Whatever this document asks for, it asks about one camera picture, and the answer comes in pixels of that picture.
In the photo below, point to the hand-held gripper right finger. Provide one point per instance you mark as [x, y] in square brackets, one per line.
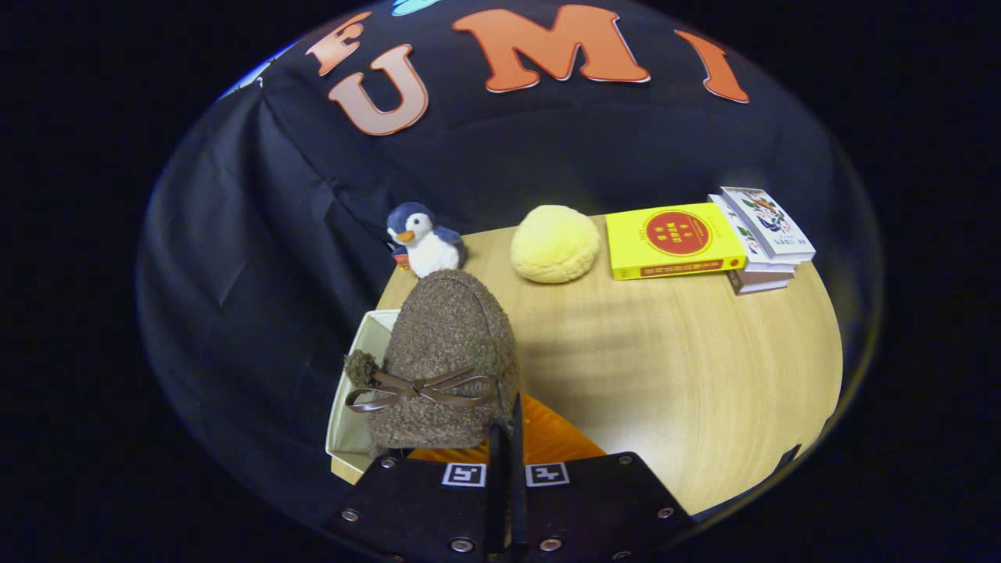
[594, 500]

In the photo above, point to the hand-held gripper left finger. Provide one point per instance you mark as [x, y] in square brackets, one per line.
[407, 500]

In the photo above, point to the brown fabric storage box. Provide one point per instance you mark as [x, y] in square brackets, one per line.
[356, 422]

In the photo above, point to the brown fuzzy shoe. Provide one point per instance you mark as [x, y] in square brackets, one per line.
[450, 328]

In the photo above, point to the penguin plush toy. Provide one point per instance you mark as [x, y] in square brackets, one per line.
[428, 246]

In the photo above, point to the yellow bun-shaped squishy toy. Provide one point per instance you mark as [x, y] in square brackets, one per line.
[555, 244]

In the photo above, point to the brown cover book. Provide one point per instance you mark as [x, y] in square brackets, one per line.
[758, 283]

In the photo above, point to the yellow book with red circle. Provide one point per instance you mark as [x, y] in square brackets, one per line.
[672, 238]

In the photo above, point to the black backdrop cloth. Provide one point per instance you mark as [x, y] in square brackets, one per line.
[274, 234]

